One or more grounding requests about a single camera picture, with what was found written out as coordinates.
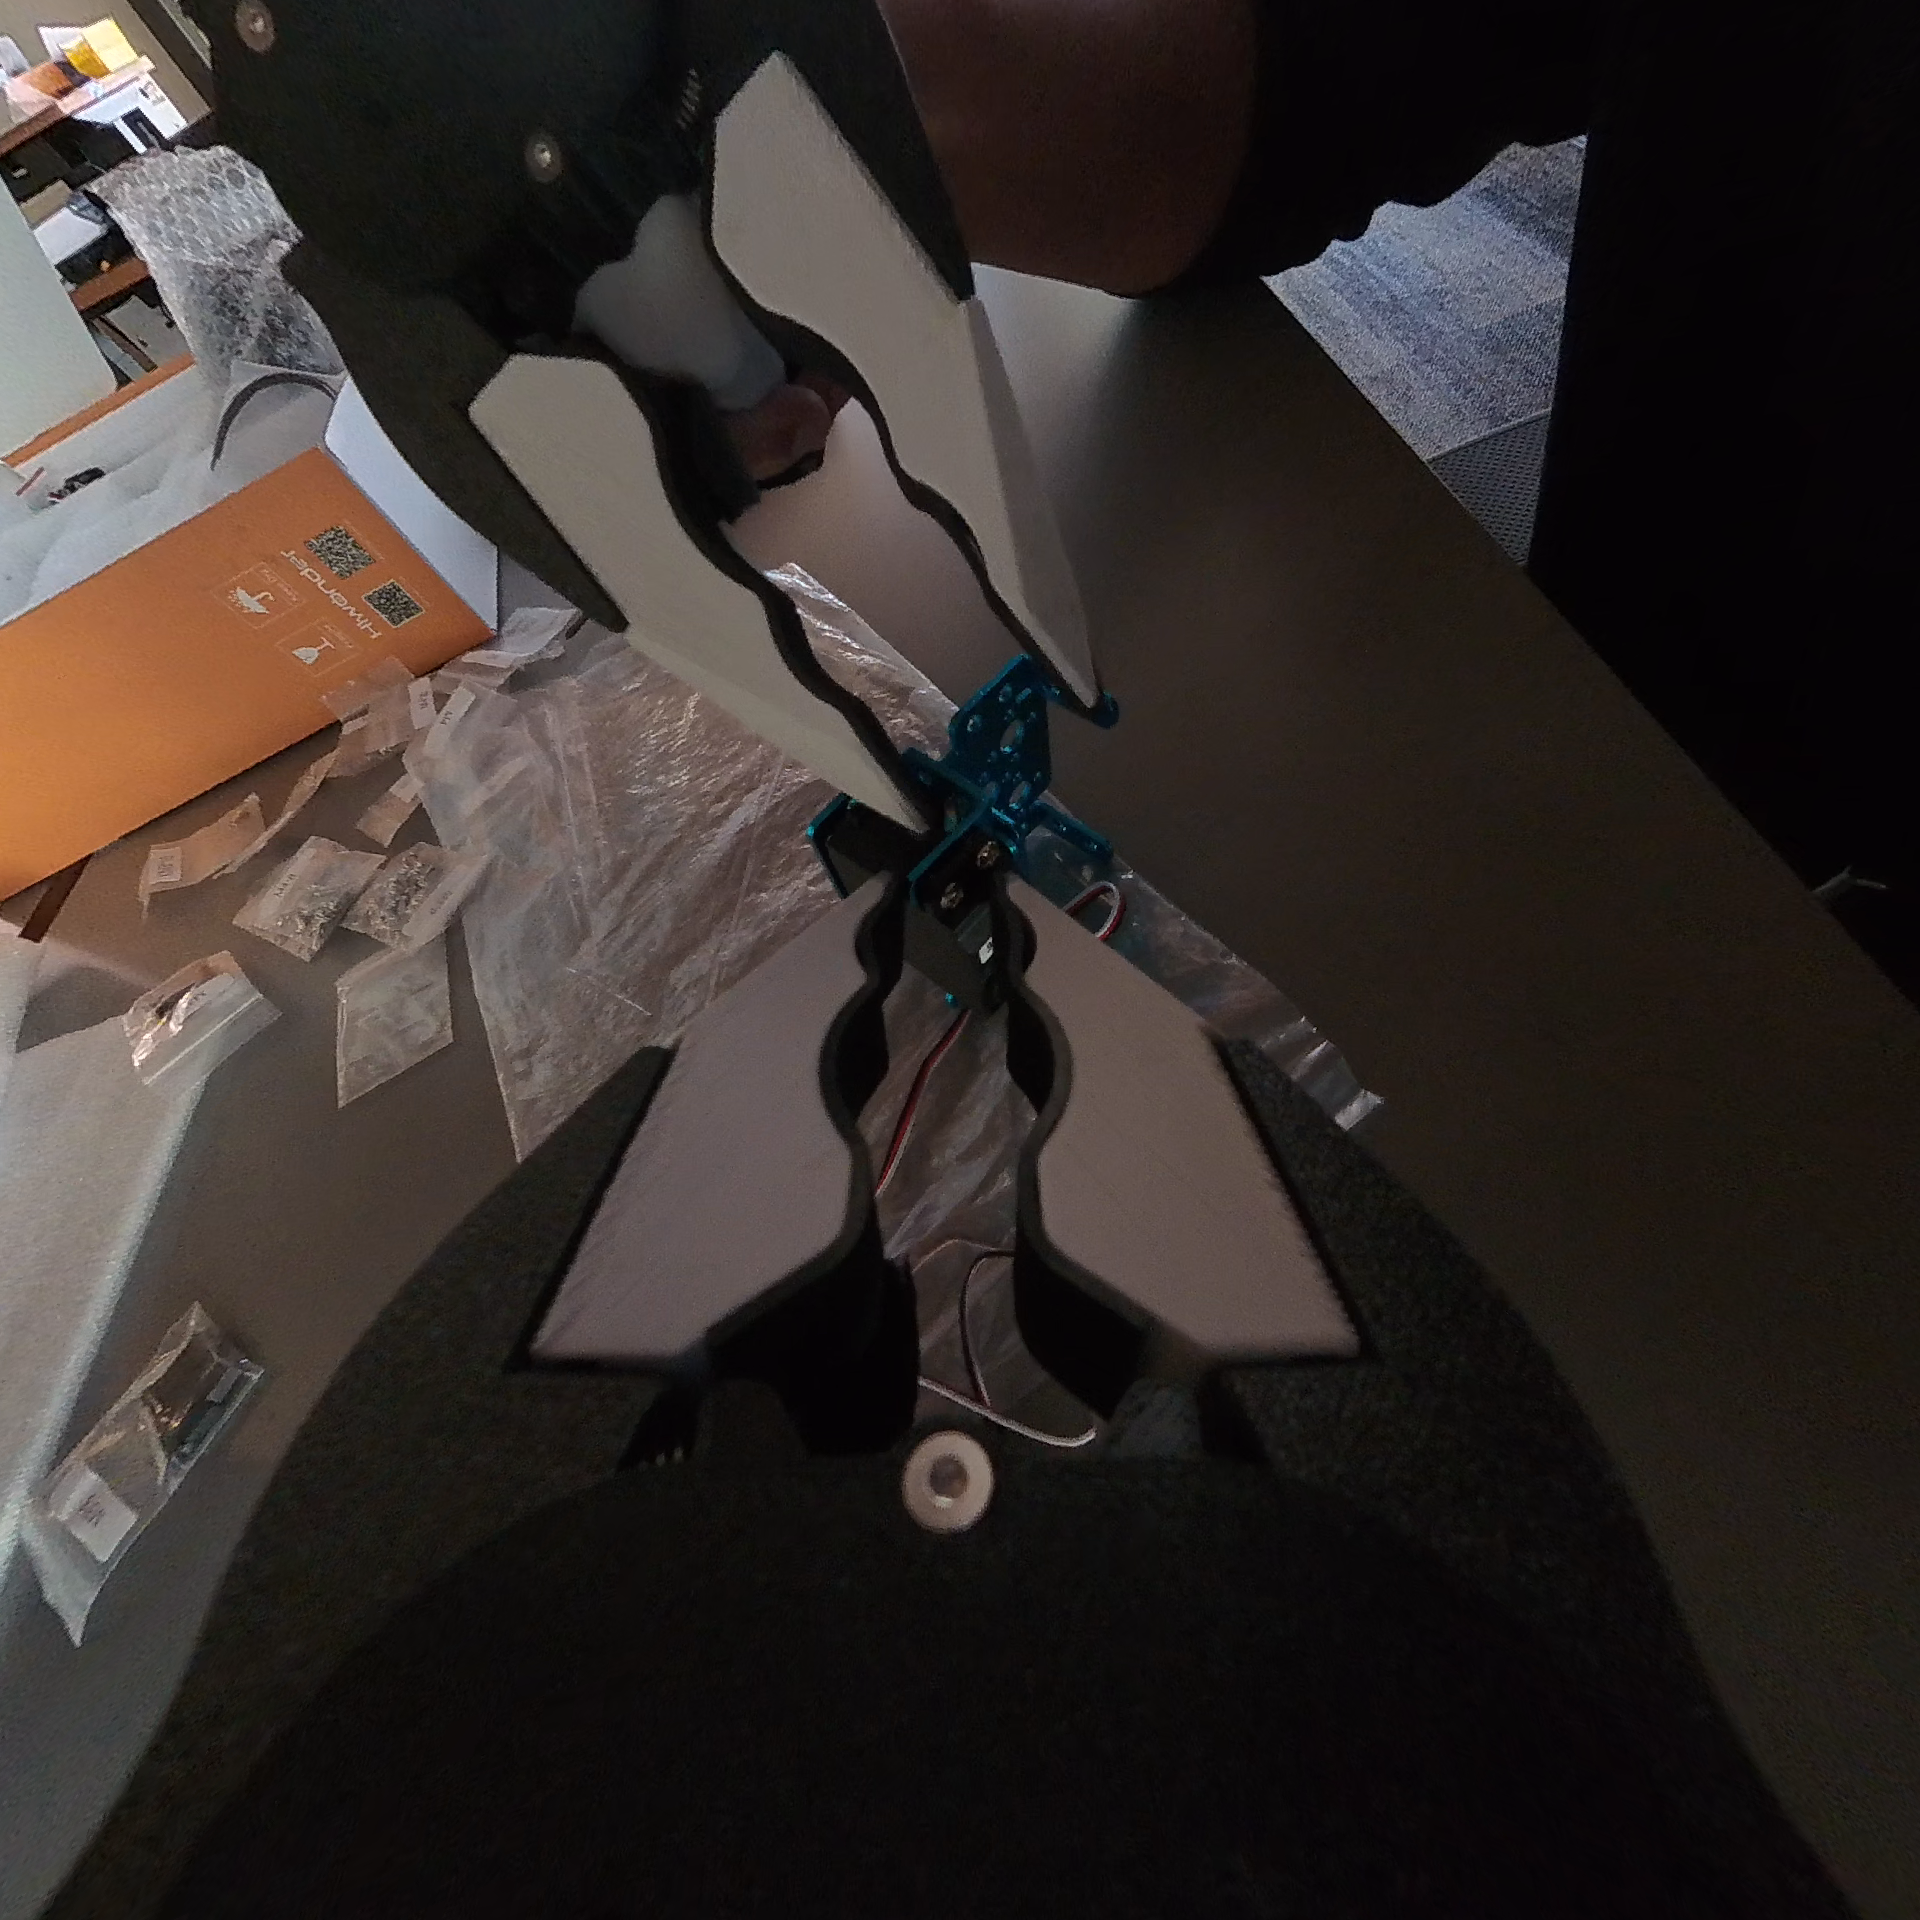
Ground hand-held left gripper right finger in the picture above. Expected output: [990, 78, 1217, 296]
[996, 878, 1364, 1366]

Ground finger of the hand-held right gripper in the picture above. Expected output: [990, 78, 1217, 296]
[470, 355, 928, 836]
[709, 53, 1125, 731]

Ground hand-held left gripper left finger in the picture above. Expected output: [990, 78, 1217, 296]
[526, 878, 903, 1366]

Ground blue metal U bracket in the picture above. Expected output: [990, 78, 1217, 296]
[900, 657, 1125, 889]

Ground person's right hand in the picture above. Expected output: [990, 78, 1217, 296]
[732, 376, 859, 484]

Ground large clear plastic bag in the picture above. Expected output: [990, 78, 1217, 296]
[461, 562, 1385, 1451]

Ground background desks with equipment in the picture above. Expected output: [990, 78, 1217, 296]
[0, 0, 227, 355]

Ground pile of small screw bags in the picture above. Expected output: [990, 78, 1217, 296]
[123, 604, 606, 1116]

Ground orange cardboard box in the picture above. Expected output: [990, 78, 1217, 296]
[0, 369, 504, 902]

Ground white foam box insert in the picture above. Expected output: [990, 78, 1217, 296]
[0, 360, 356, 620]

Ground grey fabric chair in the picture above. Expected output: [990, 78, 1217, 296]
[1430, 412, 1550, 570]

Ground clear bag with black parts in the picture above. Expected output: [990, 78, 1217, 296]
[28, 1298, 268, 1649]

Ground white foam sheet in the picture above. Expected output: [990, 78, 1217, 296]
[0, 930, 227, 1653]

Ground person's black clothing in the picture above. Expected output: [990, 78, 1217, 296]
[1253, 0, 1920, 1058]

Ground black curved cable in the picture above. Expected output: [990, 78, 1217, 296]
[211, 369, 345, 472]

